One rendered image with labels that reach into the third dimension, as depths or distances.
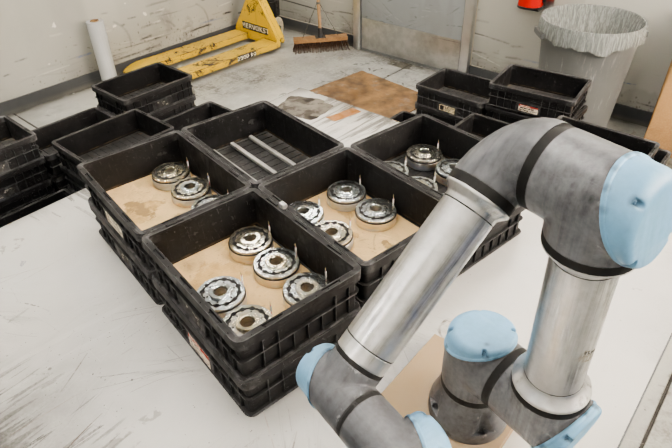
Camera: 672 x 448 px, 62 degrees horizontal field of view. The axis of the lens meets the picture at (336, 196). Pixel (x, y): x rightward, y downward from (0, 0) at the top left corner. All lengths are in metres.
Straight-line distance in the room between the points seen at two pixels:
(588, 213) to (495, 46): 3.64
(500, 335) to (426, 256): 0.32
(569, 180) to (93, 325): 1.13
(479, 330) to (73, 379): 0.85
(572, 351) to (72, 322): 1.10
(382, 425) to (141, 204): 1.04
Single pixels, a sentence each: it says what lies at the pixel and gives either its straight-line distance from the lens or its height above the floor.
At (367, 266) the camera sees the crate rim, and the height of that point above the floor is 0.93.
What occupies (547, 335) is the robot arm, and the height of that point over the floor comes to 1.10.
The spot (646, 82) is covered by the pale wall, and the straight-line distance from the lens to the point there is 3.98.
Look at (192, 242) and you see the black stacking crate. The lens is 1.35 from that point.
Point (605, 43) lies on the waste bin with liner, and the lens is 3.35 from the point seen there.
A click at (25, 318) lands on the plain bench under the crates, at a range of 1.56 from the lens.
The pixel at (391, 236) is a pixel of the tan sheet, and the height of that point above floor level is 0.83.
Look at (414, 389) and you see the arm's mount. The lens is 1.20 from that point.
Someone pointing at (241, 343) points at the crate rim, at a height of 0.93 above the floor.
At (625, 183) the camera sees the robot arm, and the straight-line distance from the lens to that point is 0.66.
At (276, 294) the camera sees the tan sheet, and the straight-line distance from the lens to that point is 1.23.
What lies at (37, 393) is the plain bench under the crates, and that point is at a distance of 1.38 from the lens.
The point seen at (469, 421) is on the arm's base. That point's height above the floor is 0.78.
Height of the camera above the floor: 1.69
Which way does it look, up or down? 35 degrees down
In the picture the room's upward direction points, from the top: 1 degrees counter-clockwise
